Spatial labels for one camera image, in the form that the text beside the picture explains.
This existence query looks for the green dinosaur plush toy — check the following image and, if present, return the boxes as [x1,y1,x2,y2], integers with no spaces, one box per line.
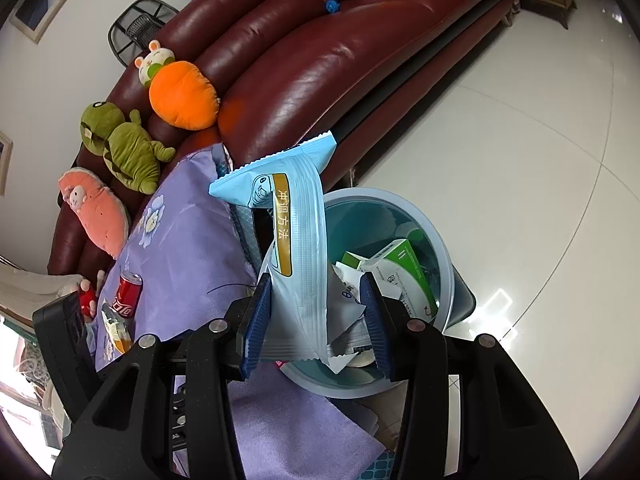
[80,101,177,195]

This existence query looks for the small framed wall picture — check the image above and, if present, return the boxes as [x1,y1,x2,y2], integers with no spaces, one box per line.
[0,130,15,196]

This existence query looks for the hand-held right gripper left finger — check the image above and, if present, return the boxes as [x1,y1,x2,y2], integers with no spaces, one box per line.
[52,272,273,480]

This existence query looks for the white paper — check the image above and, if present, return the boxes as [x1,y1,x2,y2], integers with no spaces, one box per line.
[332,262,368,321]

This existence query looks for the black mesh back support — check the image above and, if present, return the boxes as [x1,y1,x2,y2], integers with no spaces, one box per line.
[107,0,180,68]

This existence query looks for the dark red leather sofa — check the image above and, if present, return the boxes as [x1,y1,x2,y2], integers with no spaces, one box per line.
[47,0,518,281]

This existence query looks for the red soda can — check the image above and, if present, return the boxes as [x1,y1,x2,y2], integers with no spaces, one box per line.
[114,270,143,320]

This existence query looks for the small red plush toy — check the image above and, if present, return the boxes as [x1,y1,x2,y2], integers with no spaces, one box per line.
[77,280,101,323]

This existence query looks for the light blue packet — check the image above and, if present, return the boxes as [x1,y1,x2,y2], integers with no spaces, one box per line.
[208,130,337,365]

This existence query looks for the white cloth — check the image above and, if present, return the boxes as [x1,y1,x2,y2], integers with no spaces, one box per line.
[0,255,66,321]

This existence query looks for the yellow snack packet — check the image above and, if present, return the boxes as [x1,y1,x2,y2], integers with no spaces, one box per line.
[101,302,133,353]

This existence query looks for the green and white box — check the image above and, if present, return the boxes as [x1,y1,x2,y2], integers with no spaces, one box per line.
[341,239,438,323]

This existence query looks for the orange carrot plush toy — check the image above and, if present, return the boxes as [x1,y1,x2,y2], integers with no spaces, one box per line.
[137,40,221,131]

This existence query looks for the pink plush toy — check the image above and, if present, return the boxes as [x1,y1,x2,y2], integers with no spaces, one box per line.
[57,169,132,261]

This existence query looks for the purple floral blanket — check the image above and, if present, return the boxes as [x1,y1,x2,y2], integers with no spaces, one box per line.
[87,144,401,480]

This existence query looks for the teal round bin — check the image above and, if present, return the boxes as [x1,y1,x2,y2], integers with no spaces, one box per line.
[280,187,456,401]

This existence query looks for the dark grey plastic base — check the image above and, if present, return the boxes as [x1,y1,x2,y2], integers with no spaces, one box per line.
[440,260,477,333]

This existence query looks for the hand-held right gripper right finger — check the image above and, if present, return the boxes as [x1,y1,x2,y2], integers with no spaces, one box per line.
[359,272,581,480]

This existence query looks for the grey foil packet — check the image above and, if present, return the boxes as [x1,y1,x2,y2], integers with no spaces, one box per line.
[327,310,376,373]

